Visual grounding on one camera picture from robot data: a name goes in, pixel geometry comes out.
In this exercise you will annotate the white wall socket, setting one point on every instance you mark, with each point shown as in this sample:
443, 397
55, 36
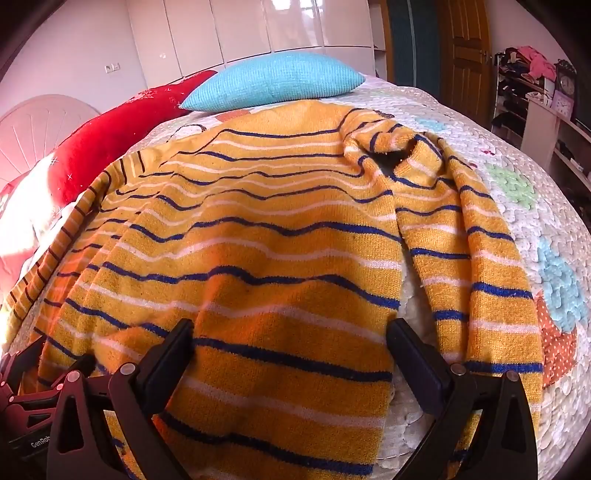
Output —
113, 67

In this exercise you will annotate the wooden door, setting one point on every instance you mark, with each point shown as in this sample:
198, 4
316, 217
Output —
466, 55

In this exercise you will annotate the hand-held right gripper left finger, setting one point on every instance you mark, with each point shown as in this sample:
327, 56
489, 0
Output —
171, 353

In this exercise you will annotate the pink alarm clock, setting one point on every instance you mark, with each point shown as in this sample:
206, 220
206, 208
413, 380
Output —
563, 106

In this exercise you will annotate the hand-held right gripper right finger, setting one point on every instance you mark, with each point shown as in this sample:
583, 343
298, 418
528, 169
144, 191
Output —
415, 364

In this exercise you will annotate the light blue pillow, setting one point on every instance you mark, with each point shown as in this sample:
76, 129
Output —
277, 78

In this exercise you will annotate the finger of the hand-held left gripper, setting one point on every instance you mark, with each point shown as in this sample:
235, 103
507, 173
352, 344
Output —
27, 401

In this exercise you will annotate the white heart-print quilt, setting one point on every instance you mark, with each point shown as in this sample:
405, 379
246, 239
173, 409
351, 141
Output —
508, 152

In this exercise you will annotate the white shelf unit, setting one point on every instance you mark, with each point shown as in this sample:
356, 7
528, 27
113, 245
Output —
540, 124

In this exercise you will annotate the dark mantel clock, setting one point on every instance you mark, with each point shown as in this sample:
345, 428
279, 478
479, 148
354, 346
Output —
565, 78

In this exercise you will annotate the pink round headboard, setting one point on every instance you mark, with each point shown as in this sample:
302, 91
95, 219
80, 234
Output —
41, 124

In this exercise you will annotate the yellow striped sweater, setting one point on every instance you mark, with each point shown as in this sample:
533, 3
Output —
277, 249

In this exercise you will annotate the pink clothes pile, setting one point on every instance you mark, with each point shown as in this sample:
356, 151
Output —
538, 62

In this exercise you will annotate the red pillow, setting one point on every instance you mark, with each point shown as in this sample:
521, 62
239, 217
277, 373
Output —
120, 129

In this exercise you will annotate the white glossy wardrobe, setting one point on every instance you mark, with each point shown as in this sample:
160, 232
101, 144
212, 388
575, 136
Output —
240, 32

